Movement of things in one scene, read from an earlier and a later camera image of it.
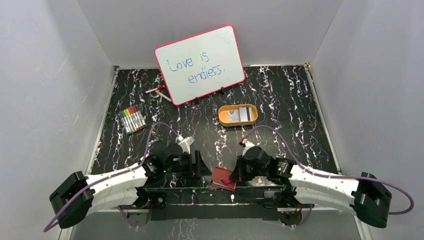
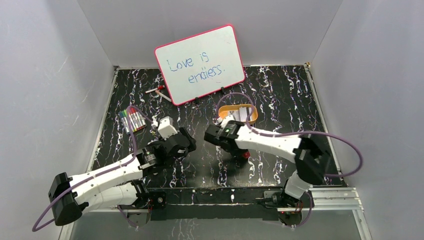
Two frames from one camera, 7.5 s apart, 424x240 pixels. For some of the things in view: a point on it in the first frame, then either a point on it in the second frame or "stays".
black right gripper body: [246, 172] to [236, 152]
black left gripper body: [195, 162] to [187, 141]
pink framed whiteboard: [199, 65] stays
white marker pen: [163, 95] stays
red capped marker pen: [159, 87] stays
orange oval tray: [223, 114] stays
